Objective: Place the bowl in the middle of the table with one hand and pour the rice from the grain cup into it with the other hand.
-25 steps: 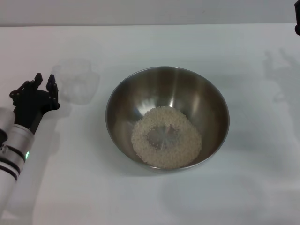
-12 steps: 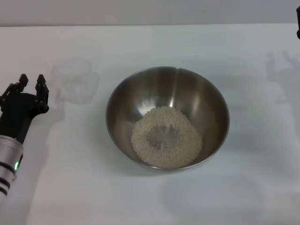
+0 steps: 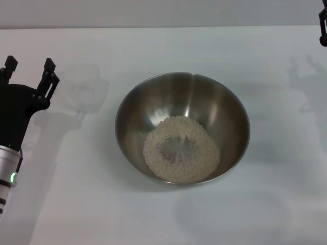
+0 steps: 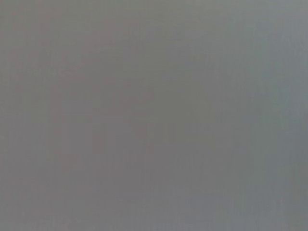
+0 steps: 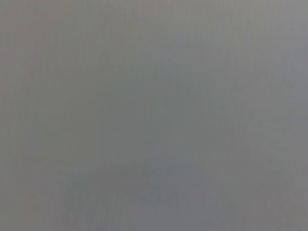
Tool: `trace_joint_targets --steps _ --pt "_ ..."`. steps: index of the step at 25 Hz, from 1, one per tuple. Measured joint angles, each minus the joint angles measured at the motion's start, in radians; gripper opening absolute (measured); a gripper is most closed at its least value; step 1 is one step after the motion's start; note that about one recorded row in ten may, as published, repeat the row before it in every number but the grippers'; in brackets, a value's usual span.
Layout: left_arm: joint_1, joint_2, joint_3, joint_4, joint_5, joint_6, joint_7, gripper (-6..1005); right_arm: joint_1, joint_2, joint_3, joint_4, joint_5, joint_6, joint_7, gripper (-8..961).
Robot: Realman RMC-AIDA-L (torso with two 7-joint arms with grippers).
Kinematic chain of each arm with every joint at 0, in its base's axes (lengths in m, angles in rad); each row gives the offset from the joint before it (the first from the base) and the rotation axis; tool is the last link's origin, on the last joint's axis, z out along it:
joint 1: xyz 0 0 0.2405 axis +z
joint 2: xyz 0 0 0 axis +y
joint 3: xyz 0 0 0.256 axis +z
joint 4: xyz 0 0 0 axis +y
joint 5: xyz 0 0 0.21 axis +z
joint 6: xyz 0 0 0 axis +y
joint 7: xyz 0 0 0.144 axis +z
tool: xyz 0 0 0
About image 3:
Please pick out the clear plastic measuring cup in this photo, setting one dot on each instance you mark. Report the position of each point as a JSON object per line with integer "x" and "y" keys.
{"x": 84, "y": 89}

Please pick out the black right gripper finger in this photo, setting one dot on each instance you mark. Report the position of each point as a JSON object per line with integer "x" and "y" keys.
{"x": 324, "y": 25}

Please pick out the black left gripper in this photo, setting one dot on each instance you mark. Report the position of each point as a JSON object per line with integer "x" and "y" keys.
{"x": 15, "y": 107}

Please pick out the stainless steel mixing bowl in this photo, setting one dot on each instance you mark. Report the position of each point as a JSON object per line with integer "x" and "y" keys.
{"x": 204, "y": 102}

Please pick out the white rice grains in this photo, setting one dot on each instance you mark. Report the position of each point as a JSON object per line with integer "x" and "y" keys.
{"x": 153, "y": 143}

